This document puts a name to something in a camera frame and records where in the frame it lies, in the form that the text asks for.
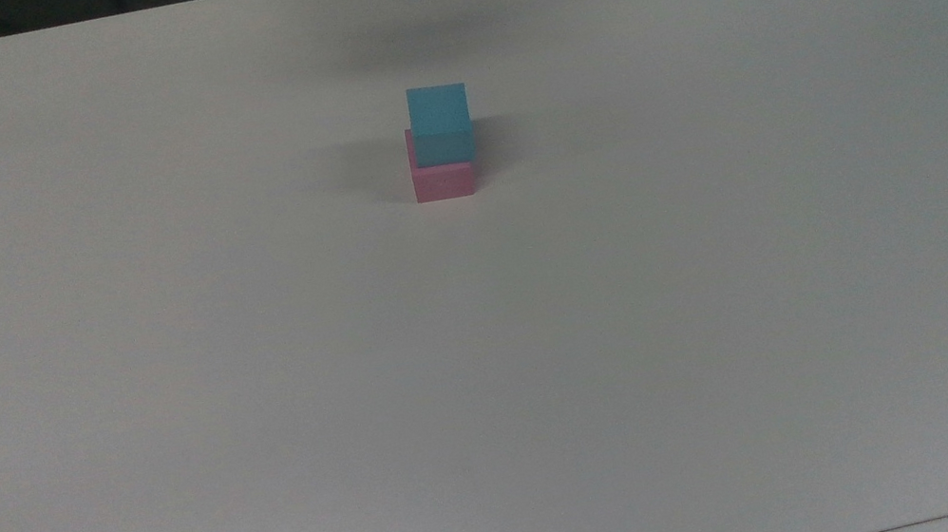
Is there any blue cube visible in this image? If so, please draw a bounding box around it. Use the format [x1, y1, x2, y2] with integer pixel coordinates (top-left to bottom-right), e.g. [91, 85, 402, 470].
[405, 80, 478, 170]

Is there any pink cube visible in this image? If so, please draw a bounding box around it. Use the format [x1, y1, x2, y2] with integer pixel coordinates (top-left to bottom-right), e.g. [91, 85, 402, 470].
[403, 119, 479, 206]

